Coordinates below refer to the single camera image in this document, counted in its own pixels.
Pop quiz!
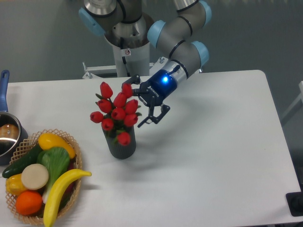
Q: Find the yellow bell pepper toy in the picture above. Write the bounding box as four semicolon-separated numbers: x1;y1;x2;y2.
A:
6;174;28;196

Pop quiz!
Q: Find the woven wicker basket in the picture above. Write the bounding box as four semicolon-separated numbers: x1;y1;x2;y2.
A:
6;129;91;227

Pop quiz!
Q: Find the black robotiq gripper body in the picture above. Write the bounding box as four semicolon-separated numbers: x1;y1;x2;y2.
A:
139;70;178;106

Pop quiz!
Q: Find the dark grey ribbed vase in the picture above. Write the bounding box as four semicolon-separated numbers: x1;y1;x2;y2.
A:
103;126;136;159

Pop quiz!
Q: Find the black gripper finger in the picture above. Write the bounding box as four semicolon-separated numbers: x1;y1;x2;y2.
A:
138;104;170;128
122;75;141;98

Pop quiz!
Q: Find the yellow squash toy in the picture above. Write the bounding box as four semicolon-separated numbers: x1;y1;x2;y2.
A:
38;133;76;159

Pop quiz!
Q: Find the dark green cucumber toy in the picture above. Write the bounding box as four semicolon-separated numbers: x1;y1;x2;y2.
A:
2;144;42;178

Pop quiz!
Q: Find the yellow plastic banana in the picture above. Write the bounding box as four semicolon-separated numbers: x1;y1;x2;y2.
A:
43;169;92;227

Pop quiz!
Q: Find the beige round disc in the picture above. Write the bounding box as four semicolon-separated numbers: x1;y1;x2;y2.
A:
21;164;49;190

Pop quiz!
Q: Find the orange plastic fruit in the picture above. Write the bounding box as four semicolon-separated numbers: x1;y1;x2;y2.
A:
15;191;43;216

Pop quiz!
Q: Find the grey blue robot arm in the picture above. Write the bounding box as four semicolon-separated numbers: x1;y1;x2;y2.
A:
79;0;212;124

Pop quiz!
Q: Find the red tulip bouquet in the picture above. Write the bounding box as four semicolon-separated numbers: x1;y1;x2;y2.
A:
90;82;141;146

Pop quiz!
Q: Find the blue handled saucepan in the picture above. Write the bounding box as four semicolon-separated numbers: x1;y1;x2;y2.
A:
0;70;28;166

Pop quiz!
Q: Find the white object right edge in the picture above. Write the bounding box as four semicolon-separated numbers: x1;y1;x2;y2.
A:
280;81;303;126

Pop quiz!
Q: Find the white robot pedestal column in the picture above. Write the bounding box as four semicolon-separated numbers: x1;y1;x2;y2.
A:
103;13;157;78

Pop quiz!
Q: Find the green bok choy toy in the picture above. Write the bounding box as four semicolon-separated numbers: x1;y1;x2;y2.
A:
37;147;70;204

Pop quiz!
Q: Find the black device at edge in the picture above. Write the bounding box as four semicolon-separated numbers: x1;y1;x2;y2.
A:
285;192;303;217

